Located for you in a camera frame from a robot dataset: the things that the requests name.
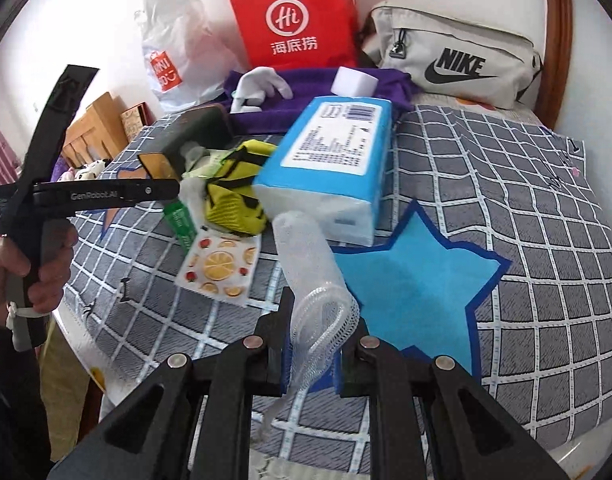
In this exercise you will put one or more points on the spotted plush toy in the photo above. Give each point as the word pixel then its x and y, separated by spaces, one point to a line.
pixel 86 170

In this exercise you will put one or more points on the grey waist bag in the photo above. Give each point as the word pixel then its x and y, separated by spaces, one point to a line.
pixel 450 55

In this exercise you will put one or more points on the wooden headboard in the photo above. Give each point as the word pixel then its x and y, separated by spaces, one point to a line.
pixel 558 35

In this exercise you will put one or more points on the grey checked bed sheet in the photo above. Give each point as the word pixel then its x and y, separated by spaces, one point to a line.
pixel 510 200

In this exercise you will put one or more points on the light green wipes packet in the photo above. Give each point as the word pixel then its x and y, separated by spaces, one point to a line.
pixel 206 165

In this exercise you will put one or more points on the person's left forearm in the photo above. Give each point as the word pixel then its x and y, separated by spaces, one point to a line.
pixel 1 385

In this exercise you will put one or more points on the red paper bag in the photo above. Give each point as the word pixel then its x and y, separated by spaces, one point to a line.
pixel 291 15

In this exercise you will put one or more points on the white plastic bag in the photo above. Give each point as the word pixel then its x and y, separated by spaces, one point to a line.
pixel 181 35

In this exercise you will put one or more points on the dark green box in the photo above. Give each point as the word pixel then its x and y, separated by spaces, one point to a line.
pixel 201 127

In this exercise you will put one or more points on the white mesh net sleeve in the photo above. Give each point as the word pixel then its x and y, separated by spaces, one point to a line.
pixel 311 270

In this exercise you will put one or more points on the white foam block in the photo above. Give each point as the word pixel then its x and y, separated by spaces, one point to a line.
pixel 353 81

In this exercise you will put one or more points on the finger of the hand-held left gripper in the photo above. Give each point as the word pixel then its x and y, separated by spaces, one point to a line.
pixel 151 191

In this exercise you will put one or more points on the purple cloth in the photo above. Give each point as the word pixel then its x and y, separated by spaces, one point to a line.
pixel 306 91

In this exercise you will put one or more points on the fruit print packet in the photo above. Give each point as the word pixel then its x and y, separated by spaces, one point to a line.
pixel 218 265

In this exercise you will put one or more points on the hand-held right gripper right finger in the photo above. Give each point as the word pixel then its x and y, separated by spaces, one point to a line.
pixel 356 375

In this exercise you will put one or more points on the person's left hand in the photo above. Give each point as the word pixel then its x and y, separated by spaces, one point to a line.
pixel 53 277

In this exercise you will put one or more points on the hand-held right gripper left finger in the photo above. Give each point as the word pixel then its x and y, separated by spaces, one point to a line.
pixel 286 365

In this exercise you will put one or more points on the yellow pouch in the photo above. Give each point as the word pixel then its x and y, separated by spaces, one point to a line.
pixel 231 200

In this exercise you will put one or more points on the patterned gift box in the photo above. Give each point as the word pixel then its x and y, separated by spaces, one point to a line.
pixel 133 121

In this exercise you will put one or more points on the blue tissue pack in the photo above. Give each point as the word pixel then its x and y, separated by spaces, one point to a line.
pixel 326 170

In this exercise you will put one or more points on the cardboard box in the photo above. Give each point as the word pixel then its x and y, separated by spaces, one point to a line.
pixel 93 125

